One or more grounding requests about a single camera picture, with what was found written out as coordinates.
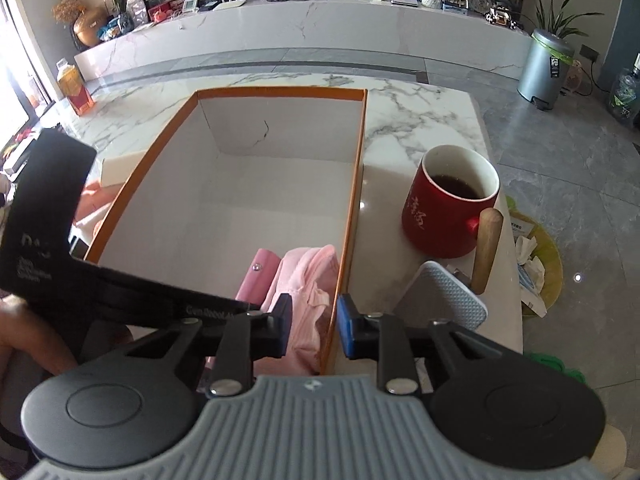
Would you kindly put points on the pink cloth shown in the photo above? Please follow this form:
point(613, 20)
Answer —
point(309, 275)

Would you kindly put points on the pink phone holder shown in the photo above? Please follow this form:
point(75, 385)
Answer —
point(95, 201)

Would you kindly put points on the red mug wooden handle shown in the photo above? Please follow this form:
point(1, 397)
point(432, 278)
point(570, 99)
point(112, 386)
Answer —
point(451, 211)

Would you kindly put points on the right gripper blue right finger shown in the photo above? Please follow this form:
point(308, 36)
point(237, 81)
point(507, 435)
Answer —
point(381, 338)

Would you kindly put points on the water jug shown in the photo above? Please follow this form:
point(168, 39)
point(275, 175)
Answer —
point(623, 100)

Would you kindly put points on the person left hand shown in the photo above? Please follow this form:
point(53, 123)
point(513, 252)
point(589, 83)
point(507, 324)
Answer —
point(22, 330)

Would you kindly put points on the white marble tv cabinet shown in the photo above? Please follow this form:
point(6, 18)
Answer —
point(316, 24)

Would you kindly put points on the orange tea bottle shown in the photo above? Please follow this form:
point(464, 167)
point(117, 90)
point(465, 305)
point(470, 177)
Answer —
point(73, 87)

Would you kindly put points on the copper vase dried flowers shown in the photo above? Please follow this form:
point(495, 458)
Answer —
point(83, 21)

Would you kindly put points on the potted plant by bin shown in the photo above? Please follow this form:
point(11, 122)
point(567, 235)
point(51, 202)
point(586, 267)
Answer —
point(555, 18)

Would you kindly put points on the pink wallet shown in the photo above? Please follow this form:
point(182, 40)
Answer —
point(258, 277)

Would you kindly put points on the white glasses case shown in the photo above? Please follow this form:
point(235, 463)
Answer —
point(117, 170)

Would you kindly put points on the silver pedal trash bin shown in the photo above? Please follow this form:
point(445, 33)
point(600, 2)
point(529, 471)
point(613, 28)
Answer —
point(547, 64)

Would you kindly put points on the orange cardboard box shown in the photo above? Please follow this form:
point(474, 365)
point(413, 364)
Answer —
point(236, 170)

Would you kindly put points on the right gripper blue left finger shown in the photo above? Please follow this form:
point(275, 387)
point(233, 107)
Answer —
point(249, 337)

